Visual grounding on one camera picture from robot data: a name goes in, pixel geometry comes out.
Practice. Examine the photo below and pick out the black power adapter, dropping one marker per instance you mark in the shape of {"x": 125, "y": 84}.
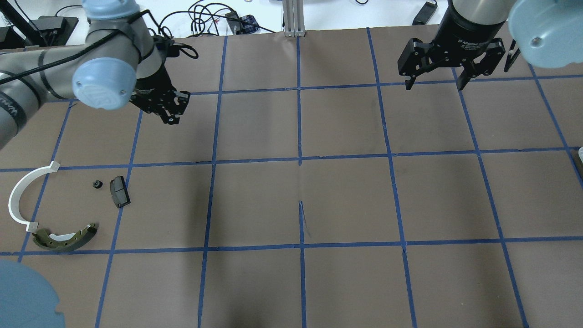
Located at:
{"x": 425, "y": 13}

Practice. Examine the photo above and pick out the black brake pad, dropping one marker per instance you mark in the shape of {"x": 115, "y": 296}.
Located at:
{"x": 119, "y": 192}

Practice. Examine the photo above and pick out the olive green brake shoe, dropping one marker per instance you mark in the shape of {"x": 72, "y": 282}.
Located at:
{"x": 48, "y": 241}

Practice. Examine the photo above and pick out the aluminium frame post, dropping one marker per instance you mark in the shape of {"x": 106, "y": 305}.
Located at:
{"x": 293, "y": 18}

